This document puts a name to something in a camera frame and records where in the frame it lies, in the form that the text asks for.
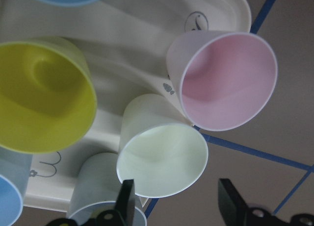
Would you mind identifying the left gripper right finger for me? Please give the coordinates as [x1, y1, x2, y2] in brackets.
[218, 178, 249, 226]

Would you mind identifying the pink plastic cup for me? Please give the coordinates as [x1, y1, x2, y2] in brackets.
[166, 30, 278, 131]

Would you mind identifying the blue cup near grey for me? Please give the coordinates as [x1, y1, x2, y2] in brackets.
[0, 148, 32, 226]

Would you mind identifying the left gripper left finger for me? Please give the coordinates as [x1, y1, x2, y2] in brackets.
[113, 179, 135, 226]

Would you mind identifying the grey plastic cup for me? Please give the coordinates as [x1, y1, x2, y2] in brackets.
[66, 152, 148, 226]

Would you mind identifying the white plastic cup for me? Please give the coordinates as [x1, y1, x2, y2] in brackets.
[116, 94, 209, 198]

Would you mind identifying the yellow plastic cup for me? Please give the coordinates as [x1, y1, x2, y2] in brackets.
[0, 37, 97, 154]

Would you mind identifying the cream plastic tray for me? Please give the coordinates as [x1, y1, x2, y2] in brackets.
[0, 0, 251, 212]

